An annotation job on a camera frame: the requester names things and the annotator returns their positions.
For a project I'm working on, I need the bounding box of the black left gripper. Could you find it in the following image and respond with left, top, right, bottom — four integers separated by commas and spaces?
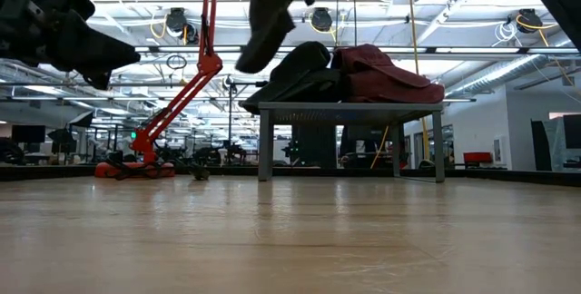
0, 0, 141, 90

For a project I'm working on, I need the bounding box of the maroon cap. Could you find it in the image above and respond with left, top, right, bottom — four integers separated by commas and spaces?
330, 43, 446, 104

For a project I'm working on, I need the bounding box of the black tilted screen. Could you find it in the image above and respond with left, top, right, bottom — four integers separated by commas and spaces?
46, 127, 79, 155
67, 111, 95, 129

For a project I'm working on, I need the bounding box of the black monitor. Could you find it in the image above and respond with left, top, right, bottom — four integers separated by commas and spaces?
10, 123, 47, 145

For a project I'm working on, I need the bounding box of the red desk lamp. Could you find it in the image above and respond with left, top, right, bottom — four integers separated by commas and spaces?
94, 0, 224, 180

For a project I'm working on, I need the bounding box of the black overhead light stand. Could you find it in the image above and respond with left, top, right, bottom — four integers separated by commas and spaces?
225, 75, 270, 168

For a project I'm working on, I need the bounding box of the small grey metal table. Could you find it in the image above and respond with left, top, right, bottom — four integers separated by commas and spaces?
257, 101, 446, 183

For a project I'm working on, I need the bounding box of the long ceiling light strip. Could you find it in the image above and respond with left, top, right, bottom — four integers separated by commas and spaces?
0, 44, 581, 55

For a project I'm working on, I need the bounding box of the red box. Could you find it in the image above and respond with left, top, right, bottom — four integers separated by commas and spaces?
462, 151, 494, 165

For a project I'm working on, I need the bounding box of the black ceiling cable reel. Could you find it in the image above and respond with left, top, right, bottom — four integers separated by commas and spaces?
163, 6, 200, 45
516, 8, 545, 34
309, 6, 334, 34

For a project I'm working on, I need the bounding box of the black cable loop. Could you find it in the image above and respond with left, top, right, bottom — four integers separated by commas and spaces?
165, 54, 189, 71

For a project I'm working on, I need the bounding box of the yellow hanging cord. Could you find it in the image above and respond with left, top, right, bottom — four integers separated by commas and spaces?
405, 0, 431, 162

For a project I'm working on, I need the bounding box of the yellow taut cord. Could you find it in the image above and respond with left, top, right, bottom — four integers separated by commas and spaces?
369, 124, 391, 171

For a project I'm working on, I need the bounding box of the silver ventilation duct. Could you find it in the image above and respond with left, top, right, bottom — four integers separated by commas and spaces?
446, 53, 558, 99

